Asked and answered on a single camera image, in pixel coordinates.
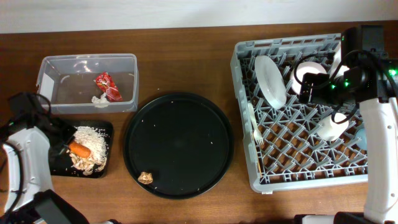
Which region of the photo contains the pink saucer bowl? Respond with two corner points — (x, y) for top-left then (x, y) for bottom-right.
(290, 62), (326, 95)

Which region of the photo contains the blue cup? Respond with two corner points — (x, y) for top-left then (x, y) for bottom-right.
(355, 128), (368, 151)

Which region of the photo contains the orange carrot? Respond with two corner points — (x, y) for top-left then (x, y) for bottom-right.
(68, 141), (91, 159)

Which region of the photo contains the cream cup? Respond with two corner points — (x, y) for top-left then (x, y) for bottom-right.
(317, 115), (349, 141)

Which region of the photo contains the red snack wrapper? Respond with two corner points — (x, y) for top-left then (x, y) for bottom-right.
(95, 72), (123, 102)

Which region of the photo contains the grey plate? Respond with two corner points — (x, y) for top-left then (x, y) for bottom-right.
(254, 55), (287, 110)

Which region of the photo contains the white plastic fork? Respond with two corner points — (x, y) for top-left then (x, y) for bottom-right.
(248, 103), (264, 146)

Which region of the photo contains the brown food scrap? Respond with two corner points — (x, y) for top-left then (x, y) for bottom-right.
(137, 172), (154, 185)

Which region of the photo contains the wooden chopstick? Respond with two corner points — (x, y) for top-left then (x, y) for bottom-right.
(257, 157), (262, 178)

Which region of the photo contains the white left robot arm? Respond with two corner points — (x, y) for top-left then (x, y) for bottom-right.
(1, 92), (113, 223)

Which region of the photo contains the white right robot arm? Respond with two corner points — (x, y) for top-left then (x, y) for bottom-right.
(298, 25), (397, 223)

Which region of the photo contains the grey dishwasher rack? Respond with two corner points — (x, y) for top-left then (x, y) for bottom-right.
(230, 34), (368, 194)

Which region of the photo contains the clear plastic bin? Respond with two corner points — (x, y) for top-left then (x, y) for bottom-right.
(36, 54), (139, 114)

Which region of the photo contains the pile of white rice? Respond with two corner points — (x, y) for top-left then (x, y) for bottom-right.
(74, 126), (107, 159)

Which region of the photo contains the crumpled white tissue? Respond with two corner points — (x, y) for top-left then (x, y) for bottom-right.
(91, 93), (109, 108)

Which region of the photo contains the black round tray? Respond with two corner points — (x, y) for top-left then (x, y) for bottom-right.
(123, 93), (234, 200)

